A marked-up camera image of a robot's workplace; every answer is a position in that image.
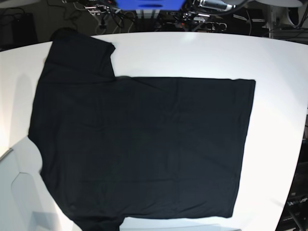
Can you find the black T-shirt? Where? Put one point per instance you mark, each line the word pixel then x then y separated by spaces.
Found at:
pixel 142 147

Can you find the black power strip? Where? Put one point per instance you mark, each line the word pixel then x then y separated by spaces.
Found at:
pixel 199 27

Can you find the blue plastic box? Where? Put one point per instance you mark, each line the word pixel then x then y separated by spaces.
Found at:
pixel 167 5

